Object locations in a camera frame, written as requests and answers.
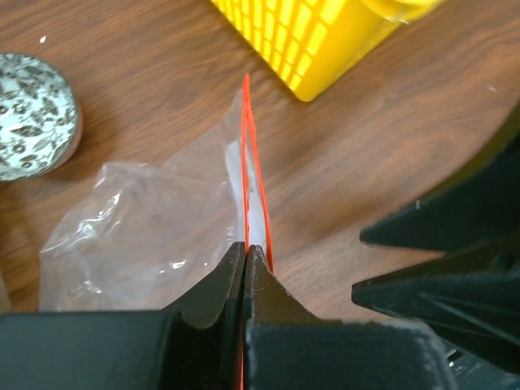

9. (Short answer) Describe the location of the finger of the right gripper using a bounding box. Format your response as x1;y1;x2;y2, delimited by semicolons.
359;138;519;252
351;239;519;374

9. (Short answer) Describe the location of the dark floral bowl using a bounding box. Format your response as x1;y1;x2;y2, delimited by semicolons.
1;52;83;182

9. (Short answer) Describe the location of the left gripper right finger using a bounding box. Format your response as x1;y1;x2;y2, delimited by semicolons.
243;245;457;389

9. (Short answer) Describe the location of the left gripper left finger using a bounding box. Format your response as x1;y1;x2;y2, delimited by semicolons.
1;243;246;389

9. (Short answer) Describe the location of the clear zip top bag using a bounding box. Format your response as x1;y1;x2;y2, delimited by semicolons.
39;81;271;311

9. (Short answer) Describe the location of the yellow plastic basket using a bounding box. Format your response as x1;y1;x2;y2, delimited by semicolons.
212;0;439;102

